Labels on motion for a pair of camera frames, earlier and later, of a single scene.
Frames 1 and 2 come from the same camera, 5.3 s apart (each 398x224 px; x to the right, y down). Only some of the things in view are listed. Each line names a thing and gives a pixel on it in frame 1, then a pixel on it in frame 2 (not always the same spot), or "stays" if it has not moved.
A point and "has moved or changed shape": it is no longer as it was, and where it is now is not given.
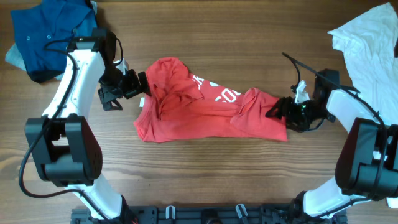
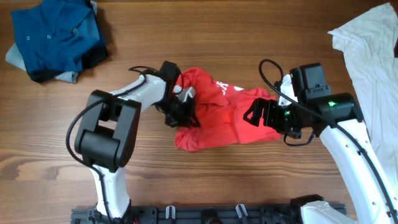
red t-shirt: (181, 105) has moved or changed shape
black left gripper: (133, 88) -> (185, 117)
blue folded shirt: (51, 20) stays
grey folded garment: (13, 58) stays
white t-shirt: (368, 46) stays
